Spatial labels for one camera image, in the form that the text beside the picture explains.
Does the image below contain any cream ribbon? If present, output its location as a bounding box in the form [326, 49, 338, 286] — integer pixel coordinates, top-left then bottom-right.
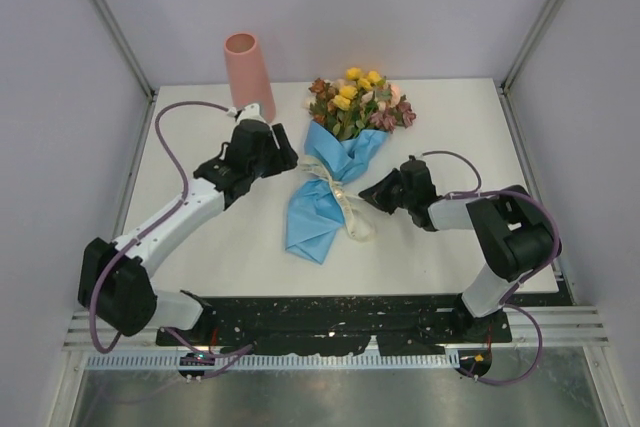
[299, 155, 376, 243]

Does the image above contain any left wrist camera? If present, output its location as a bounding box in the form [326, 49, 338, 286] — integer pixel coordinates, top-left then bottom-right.
[226, 103, 266, 124]

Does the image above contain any pink tapered vase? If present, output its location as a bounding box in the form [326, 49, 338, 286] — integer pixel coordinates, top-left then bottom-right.
[224, 32, 276, 123]

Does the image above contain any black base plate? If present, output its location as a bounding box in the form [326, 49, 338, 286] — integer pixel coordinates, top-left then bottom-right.
[156, 295, 512, 357]

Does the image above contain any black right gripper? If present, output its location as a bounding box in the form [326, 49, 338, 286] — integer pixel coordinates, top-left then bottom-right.
[359, 167, 415, 214]

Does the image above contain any blue wrapping paper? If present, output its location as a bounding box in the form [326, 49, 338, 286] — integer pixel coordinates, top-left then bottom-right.
[285, 121, 389, 264]

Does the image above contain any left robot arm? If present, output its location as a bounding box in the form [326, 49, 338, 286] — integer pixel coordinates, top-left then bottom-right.
[78, 119, 298, 345]

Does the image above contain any aluminium frame post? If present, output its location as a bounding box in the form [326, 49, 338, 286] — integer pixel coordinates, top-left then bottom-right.
[499, 0, 594, 96]
[59, 0, 157, 101]

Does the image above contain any artificial flower bunch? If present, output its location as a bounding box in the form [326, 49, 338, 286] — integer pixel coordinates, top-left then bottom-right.
[306, 67, 417, 141]

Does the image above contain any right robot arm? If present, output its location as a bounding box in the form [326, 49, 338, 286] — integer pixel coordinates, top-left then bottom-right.
[359, 157, 561, 341]

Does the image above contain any white slotted cable duct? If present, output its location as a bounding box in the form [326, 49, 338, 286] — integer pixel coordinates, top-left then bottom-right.
[85, 349, 459, 371]

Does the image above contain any right aluminium frame post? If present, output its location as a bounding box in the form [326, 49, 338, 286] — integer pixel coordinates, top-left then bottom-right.
[499, 0, 594, 96]

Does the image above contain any left aluminium frame post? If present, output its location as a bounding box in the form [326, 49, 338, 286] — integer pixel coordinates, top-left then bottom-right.
[59, 0, 157, 101]

